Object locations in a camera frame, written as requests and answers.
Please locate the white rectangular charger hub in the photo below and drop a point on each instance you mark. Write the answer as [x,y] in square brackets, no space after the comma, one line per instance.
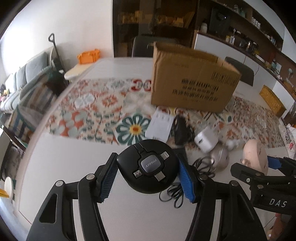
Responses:
[160,125]

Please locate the patterned floral table runner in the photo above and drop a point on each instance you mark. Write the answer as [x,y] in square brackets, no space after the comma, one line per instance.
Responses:
[119,111]

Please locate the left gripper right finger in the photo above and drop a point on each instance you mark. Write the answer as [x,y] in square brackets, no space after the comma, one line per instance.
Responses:
[187,179]

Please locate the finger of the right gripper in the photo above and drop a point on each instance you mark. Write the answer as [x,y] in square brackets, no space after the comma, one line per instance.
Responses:
[285,164]
[246,174]

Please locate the dark chair right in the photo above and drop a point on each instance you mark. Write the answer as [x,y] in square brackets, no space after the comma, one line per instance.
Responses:
[247,74]

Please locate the black power adapter with cable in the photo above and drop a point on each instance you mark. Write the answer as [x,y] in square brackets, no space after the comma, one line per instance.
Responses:
[183,132]

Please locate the brown cardboard box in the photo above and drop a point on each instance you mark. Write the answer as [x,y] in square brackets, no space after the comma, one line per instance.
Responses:
[191,79]

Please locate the white lower cabinet counter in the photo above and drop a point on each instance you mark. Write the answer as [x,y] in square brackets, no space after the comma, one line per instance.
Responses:
[222,49]

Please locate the black round Pisen cable reel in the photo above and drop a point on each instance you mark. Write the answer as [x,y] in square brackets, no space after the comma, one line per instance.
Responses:
[149,166]

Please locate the white square power adapter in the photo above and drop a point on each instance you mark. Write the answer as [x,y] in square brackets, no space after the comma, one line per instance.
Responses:
[206,140]

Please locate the dark chair left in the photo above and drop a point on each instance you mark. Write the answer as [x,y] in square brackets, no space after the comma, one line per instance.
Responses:
[143,45]

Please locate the small white earbud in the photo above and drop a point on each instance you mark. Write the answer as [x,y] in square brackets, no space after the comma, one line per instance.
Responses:
[234,144]

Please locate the grey sofa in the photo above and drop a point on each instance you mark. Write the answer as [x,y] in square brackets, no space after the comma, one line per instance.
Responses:
[20,82]

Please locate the wooden wall shelf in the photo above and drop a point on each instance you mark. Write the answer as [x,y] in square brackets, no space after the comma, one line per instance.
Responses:
[240,26]

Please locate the black upright vacuum cleaner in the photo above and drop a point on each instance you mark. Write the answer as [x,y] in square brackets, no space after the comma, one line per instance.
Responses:
[58,69]

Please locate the orange plastic crate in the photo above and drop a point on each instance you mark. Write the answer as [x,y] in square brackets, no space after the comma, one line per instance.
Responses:
[88,57]

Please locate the woven yellow tissue box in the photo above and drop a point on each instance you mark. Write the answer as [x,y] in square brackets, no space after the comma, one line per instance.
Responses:
[272,101]

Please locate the dark chair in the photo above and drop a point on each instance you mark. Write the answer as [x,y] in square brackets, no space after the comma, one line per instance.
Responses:
[247,74]
[143,45]

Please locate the cream cloud-shaped side table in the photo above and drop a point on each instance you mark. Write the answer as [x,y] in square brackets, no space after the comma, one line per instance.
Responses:
[76,71]

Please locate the dark glass display cabinet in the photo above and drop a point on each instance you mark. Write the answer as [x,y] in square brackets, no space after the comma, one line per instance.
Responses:
[165,19]

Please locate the white patterned pouch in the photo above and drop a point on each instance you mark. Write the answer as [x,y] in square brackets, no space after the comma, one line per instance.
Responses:
[288,135]

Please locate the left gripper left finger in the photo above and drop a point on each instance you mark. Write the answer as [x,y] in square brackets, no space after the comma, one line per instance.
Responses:
[106,177]

